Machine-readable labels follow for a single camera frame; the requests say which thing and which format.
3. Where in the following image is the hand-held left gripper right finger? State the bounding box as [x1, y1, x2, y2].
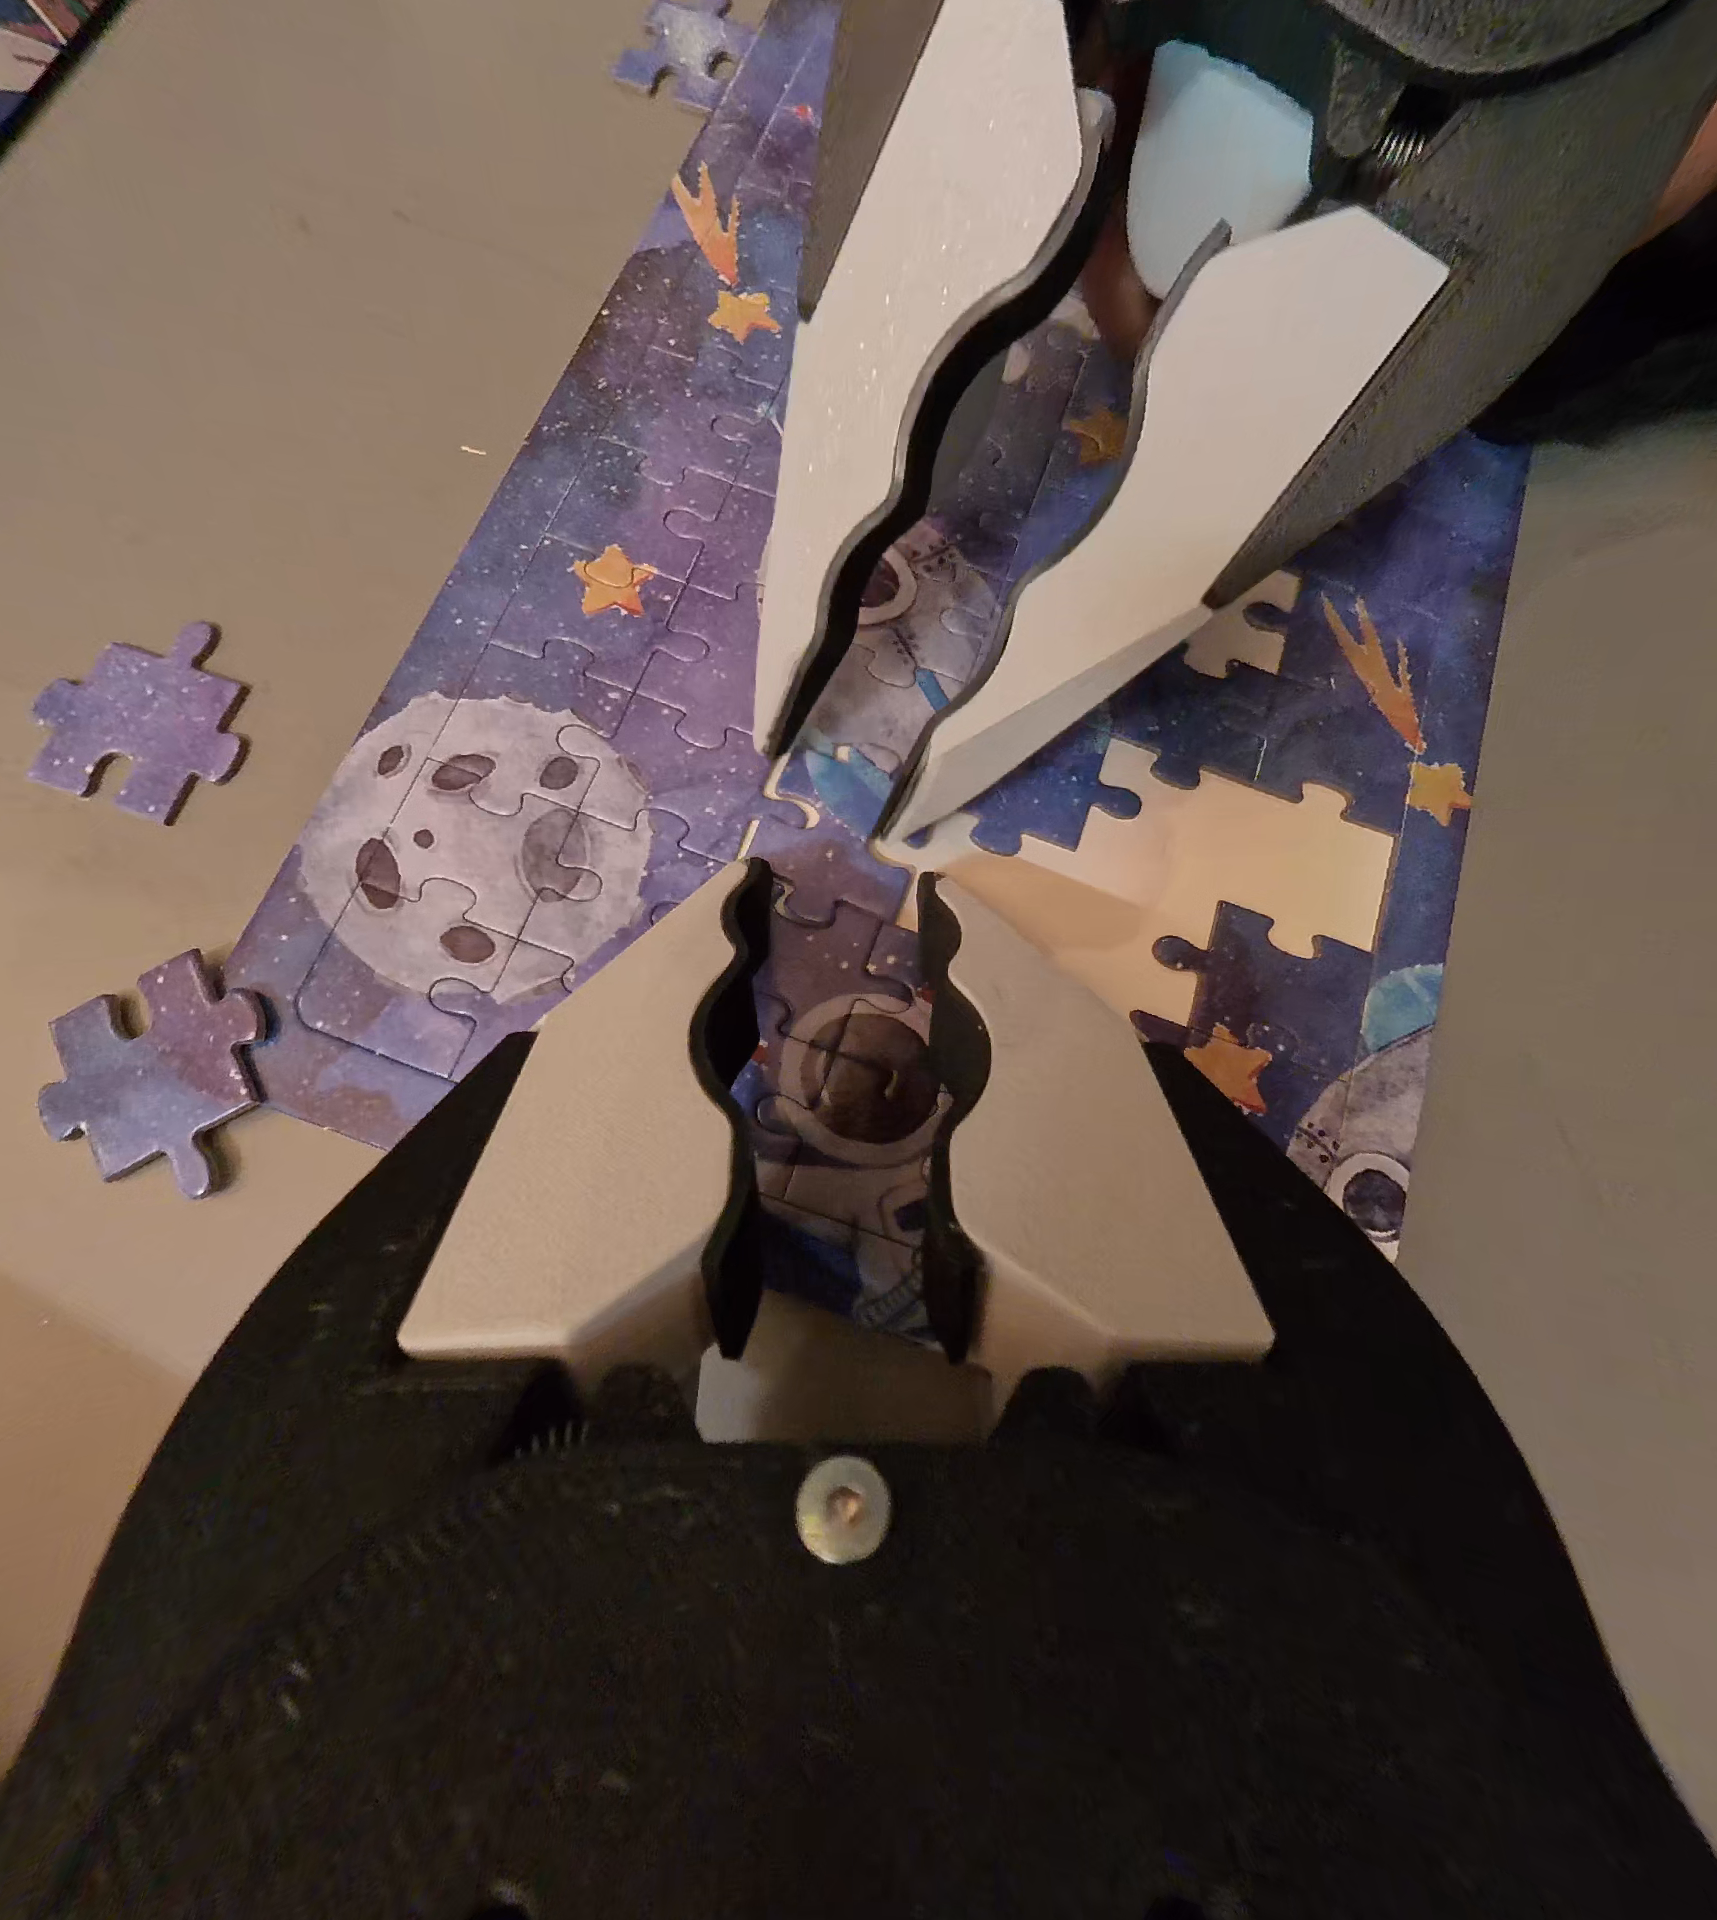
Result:
[913, 873, 1280, 1381]

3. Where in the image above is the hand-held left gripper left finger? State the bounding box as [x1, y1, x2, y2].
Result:
[396, 859, 774, 1446]

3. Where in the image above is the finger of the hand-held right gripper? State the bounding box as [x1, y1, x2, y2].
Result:
[763, 0, 1118, 762]
[872, 204, 1453, 846]

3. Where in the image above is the space jigsaw puzzle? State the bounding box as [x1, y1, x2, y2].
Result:
[223, 0, 1535, 1331]

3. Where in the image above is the purple jigsaw puzzle piece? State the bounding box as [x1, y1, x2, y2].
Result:
[28, 621, 254, 828]
[36, 946, 268, 1201]
[612, 0, 759, 118]

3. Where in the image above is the person's right forearm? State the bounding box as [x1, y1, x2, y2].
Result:
[1465, 186, 1717, 451]

